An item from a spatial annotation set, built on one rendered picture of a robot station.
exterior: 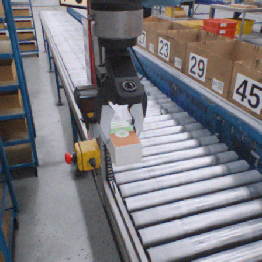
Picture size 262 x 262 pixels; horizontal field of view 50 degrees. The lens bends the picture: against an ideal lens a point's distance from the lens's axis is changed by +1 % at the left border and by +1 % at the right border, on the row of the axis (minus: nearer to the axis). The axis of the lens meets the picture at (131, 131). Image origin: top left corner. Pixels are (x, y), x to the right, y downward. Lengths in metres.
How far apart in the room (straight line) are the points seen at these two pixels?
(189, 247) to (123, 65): 0.49
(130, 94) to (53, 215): 1.57
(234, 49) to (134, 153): 1.24
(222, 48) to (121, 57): 1.20
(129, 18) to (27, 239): 1.56
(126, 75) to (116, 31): 0.07
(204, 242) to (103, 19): 0.59
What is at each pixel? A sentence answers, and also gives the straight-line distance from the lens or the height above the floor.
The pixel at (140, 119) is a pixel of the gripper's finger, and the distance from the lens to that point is 0.57.
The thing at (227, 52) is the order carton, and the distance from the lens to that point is 1.70.
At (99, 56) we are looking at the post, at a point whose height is 1.16.
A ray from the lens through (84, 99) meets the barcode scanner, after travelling 0.70.
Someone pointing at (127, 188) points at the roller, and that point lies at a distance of 0.92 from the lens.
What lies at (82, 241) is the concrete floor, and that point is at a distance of 1.77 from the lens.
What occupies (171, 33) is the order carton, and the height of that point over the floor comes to 1.03.
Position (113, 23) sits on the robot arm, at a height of 1.28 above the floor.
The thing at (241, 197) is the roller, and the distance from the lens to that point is 0.97.
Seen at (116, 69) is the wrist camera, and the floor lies 1.21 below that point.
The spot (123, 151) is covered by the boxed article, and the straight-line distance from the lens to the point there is 0.54.
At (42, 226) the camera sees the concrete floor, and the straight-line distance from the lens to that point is 1.91.
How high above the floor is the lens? 1.34
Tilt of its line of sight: 29 degrees down
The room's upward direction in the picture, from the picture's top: straight up
